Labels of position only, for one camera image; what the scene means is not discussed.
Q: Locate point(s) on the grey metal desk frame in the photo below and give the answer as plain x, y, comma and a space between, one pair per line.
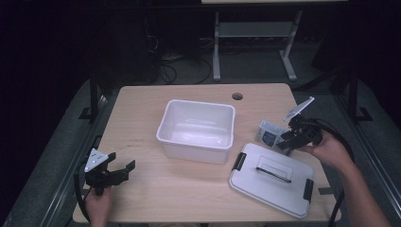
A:
252, 30

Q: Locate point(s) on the black metal stand post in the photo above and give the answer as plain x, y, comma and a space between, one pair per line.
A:
353, 97
94, 97

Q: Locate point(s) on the person's right hand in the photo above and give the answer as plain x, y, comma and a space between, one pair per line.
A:
332, 151

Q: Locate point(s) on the small clear packet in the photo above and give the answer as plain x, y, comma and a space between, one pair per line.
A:
266, 134

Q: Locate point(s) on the grey tape piece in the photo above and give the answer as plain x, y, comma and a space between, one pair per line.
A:
325, 191

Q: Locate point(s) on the person's left hand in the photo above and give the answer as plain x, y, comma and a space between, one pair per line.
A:
98, 203

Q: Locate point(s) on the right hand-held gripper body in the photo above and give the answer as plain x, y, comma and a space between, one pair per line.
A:
307, 132

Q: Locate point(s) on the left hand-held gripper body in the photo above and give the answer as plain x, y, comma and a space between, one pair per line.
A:
101, 178

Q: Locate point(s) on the white plastic storage bin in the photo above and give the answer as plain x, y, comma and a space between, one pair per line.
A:
195, 126

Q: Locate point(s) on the aluminium frame rail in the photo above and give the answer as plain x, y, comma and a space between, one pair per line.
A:
369, 157
72, 170

